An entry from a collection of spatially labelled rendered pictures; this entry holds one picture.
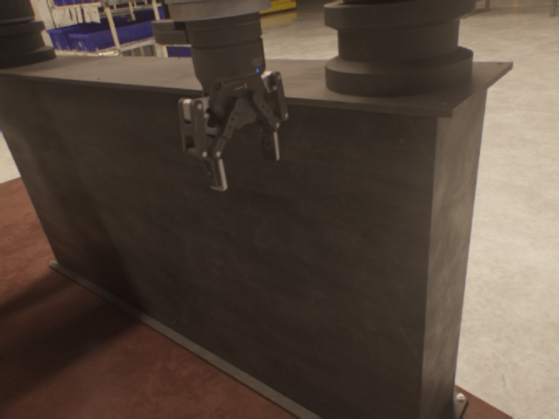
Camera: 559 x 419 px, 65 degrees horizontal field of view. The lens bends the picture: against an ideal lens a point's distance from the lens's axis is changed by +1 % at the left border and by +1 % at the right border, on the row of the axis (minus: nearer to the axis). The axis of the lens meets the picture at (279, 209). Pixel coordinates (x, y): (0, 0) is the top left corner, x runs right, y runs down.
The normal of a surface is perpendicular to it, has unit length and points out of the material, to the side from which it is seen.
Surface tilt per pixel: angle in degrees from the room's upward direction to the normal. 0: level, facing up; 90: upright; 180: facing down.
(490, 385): 0
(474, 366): 0
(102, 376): 0
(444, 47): 90
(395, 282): 90
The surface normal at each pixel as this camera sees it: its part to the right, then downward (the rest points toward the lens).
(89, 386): -0.11, -0.88
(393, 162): -0.62, 0.43
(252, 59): 0.71, 0.26
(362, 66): -0.36, -0.65
